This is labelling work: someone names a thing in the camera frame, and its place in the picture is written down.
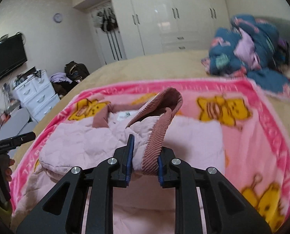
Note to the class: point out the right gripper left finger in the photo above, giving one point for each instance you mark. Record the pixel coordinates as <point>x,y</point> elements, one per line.
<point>82,201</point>

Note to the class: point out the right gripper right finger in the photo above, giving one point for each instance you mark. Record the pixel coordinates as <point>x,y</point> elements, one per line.
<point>206,200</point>

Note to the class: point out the pink quilted jacket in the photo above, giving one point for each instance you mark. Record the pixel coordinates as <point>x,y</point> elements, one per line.
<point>86,140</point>

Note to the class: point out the purple clothes pile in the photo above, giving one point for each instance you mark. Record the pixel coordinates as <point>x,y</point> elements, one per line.
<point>60,77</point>

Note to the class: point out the pink cartoon bear blanket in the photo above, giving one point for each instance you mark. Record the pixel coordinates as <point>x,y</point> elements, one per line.
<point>256,144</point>

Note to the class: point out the white drawer cabinet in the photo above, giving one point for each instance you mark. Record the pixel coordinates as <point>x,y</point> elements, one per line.
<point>37,95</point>

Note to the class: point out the black flat television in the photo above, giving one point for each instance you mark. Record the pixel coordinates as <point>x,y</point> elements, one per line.
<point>12,54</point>

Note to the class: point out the black bag on floor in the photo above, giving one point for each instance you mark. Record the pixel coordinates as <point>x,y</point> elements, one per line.
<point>76,71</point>

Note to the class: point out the beige bed cover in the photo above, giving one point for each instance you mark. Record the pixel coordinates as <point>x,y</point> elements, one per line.
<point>174,65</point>

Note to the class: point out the blue flamingo print quilt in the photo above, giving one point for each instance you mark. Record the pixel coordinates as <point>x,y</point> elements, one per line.
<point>250,48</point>

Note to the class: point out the hanging bags on door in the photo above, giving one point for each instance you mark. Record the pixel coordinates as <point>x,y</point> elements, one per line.
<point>105,19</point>

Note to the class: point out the white wardrobe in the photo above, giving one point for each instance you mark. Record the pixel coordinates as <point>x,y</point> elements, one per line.
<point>155,26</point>

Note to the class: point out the round wall clock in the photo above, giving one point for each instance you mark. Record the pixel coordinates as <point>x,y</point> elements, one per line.
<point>58,18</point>

